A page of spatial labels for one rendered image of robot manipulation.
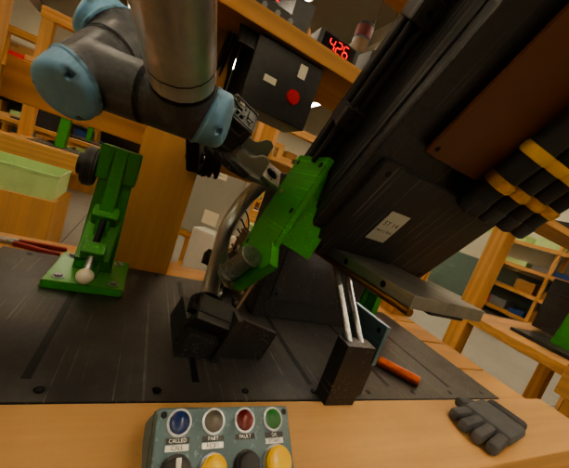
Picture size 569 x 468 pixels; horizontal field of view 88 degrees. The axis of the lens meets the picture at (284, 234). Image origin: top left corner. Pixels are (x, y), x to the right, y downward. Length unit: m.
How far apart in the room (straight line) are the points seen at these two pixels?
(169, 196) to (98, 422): 0.53
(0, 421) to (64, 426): 0.05
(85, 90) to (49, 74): 0.04
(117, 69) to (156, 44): 0.11
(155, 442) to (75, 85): 0.38
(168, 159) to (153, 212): 0.14
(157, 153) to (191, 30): 0.51
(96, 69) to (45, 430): 0.39
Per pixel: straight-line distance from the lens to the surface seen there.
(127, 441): 0.41
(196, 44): 0.33
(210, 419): 0.37
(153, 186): 0.80
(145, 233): 0.83
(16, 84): 0.93
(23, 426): 0.43
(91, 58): 0.45
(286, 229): 0.48
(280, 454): 0.39
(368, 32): 1.06
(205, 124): 0.40
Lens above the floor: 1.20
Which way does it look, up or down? 8 degrees down
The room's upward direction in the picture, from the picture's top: 20 degrees clockwise
